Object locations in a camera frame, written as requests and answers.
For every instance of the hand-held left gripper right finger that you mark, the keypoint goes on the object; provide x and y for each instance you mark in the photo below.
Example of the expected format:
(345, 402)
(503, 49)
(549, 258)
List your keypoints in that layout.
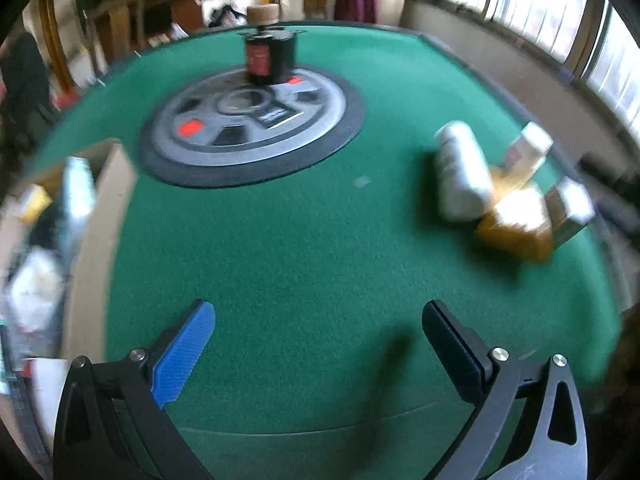
(455, 355)

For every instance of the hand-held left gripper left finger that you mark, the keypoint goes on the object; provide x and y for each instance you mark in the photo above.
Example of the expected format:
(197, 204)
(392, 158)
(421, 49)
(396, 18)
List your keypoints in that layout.
(185, 355)

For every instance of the cardboard box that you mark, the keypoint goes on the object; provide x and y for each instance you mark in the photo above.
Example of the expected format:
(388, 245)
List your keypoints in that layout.
(105, 240)

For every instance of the yellow carton box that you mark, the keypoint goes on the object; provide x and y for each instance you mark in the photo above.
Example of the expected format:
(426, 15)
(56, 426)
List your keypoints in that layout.
(517, 220)

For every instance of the white crumpled packet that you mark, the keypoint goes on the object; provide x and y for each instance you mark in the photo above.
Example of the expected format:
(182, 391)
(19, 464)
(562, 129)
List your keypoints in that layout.
(35, 290)

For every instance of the white plastic bottle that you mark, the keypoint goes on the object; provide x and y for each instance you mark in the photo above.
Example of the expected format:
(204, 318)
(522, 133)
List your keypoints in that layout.
(462, 172)

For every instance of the teal tissue pack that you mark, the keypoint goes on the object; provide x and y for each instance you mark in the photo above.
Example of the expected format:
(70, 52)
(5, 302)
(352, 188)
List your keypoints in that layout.
(77, 200)

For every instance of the yellow tape roll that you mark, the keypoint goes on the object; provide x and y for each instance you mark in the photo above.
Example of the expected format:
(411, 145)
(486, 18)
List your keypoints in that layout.
(34, 204)

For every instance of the small white capped bottle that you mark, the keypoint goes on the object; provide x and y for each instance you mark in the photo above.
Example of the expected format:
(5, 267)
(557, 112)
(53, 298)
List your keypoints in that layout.
(525, 152)

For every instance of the grey round table centre panel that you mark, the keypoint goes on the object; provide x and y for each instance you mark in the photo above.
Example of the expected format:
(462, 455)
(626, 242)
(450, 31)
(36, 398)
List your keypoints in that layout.
(250, 125)

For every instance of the black jar with cork lid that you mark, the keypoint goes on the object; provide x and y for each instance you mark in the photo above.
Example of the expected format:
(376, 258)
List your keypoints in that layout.
(267, 55)

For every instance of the dark wooden chair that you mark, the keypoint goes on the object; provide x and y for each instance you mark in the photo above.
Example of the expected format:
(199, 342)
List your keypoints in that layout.
(122, 20)

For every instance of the large window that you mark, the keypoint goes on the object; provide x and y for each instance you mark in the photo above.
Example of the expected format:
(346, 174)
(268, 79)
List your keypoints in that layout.
(540, 15)

